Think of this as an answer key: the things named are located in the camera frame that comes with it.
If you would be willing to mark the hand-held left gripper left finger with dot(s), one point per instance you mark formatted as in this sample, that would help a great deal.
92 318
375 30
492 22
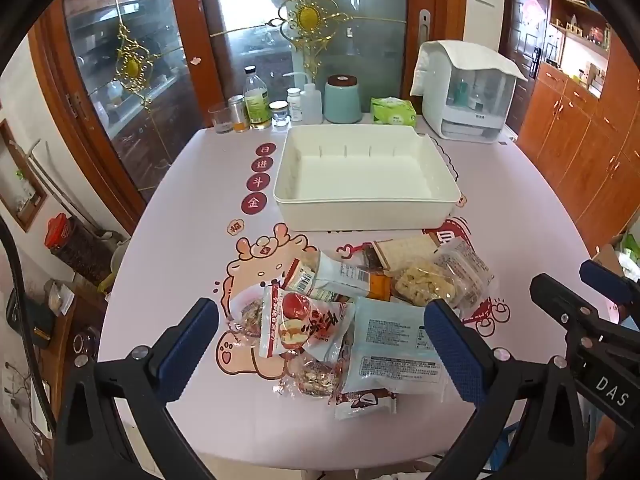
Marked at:
187 351

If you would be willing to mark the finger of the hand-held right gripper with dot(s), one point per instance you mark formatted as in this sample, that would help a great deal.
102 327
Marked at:
605 280
565 300

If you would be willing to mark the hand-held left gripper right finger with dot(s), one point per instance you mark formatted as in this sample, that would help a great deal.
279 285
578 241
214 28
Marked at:
450 355

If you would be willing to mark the light blue snack packet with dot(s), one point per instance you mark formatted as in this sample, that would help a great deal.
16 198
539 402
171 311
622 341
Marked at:
392 355

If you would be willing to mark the clear nut candy packet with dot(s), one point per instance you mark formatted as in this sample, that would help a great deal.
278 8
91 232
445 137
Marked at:
312 380
248 316

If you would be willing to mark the clear pale crisps packet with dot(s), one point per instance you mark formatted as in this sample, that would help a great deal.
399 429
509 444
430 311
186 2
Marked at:
422 280

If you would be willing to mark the clear white-label snack packet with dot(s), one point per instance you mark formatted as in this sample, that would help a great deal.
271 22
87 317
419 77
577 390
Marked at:
467 265

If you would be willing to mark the red apple print packet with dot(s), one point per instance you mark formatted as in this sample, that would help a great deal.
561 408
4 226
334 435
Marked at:
285 327

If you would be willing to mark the white plastic bin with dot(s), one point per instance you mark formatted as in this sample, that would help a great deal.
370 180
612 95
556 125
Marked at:
365 180

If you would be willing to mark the cardboard box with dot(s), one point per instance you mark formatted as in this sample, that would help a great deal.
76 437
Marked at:
607 255

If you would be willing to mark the white mushroom print packet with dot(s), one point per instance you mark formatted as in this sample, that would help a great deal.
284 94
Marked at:
365 404

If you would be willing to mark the orange snack packet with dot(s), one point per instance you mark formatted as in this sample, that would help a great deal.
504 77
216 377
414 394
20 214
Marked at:
380 286

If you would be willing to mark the beige sandwich cake packet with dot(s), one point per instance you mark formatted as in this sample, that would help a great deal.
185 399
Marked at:
405 250

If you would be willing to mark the dark brown cake packet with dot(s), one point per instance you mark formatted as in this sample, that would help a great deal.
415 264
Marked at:
371 258

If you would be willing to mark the white labelled snack packet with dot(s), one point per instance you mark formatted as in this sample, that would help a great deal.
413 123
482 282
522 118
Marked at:
332 275

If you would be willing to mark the red-lid storage jar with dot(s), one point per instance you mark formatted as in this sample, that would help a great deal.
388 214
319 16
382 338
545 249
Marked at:
75 247

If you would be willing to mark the white countertop appliance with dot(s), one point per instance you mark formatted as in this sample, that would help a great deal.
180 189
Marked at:
465 115

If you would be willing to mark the glass cup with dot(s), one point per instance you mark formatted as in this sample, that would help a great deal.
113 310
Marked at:
221 120

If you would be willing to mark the small metal-lid jar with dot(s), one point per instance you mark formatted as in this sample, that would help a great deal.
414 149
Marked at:
239 115

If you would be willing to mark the green tissue pack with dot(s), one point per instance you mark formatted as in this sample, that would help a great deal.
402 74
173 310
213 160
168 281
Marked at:
393 112

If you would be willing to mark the small white-lid glass jar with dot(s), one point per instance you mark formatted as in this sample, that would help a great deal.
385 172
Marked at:
279 115

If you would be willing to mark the white cloth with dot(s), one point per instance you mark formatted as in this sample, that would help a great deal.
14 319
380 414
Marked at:
475 57

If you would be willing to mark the green label bottle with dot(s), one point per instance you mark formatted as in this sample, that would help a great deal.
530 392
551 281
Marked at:
257 102

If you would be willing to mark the white pill bottle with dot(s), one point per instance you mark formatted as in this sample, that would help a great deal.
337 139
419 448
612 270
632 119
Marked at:
295 105

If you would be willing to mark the white squeeze bottle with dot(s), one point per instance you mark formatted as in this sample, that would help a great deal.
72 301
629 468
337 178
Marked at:
311 105

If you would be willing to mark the teal canister brown lid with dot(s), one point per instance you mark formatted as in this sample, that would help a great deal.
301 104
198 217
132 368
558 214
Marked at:
342 100

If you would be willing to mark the small gold door ornament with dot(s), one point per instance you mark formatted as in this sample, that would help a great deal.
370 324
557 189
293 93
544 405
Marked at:
132 66

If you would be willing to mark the large gold door ornament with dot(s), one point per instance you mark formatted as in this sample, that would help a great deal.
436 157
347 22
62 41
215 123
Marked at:
306 16

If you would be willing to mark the wooden wall cabinet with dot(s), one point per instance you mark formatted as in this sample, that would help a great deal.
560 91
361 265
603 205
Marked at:
575 140

